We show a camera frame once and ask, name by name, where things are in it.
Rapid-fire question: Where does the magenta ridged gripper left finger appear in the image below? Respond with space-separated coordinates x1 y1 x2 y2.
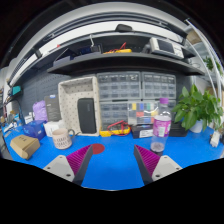
44 145 93 185

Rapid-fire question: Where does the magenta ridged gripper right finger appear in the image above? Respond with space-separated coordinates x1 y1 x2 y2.
134 145 181 185

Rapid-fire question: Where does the red round coaster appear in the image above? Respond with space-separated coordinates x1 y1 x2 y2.
92 143 105 155

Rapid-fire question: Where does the beige patterned ceramic mug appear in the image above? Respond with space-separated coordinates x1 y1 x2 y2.
52 128 75 150

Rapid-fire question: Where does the blue table mat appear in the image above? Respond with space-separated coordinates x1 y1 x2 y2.
3 127 224 190

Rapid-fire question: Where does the clear bottle purple label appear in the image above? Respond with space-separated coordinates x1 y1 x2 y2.
150 98 172 154

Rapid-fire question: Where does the black flat box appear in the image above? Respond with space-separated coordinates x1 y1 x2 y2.
131 123 187 139

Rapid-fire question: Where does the white round container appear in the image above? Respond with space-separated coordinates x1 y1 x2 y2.
44 120 65 137

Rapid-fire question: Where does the yellow multimeter with leads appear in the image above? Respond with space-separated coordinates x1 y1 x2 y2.
100 120 131 137

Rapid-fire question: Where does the blue plastic box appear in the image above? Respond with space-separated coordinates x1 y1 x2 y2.
23 120 46 140

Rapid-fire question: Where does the brown cardboard box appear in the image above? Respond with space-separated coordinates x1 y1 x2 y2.
10 135 40 160

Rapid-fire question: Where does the black rectangular speaker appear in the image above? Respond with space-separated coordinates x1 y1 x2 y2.
77 98 96 134

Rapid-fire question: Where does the dark grey product box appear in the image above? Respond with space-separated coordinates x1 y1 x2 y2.
44 95 61 121

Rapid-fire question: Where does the purple plastic bag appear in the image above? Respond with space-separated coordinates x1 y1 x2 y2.
33 100 47 120

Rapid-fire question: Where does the green potted plant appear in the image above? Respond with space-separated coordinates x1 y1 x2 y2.
172 85 223 130

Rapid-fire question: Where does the white pegboard tray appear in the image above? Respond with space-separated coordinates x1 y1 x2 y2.
58 76 101 136

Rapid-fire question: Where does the grey parts drawer cabinet right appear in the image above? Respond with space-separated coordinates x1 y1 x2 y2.
127 72 176 125

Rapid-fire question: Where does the grey parts drawer cabinet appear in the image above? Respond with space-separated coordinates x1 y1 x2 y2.
96 71 141 130
127 72 176 125

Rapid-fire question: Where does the grey parts drawer cabinet left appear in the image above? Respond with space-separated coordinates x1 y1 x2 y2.
96 71 141 130

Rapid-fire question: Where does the white oscilloscope on shelf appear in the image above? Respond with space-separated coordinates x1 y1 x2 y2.
150 37 184 59

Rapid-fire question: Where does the yellow tool on shelf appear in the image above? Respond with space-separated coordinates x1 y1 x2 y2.
103 42 132 54

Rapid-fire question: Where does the black wall shelf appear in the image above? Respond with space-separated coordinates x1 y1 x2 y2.
46 31 205 77

